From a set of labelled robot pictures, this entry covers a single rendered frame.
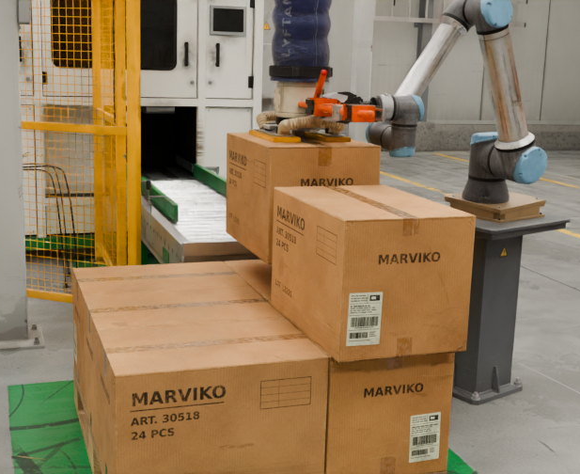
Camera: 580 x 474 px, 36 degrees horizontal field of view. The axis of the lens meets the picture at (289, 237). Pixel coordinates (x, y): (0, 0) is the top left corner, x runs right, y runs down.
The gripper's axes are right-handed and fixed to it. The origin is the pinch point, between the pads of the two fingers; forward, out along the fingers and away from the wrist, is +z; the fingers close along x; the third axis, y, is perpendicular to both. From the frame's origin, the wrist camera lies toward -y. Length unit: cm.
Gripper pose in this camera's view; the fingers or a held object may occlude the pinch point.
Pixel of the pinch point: (324, 107)
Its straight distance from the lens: 302.2
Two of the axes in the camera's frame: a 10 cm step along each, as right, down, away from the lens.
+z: -9.5, 0.4, -3.2
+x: 0.3, -9.8, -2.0
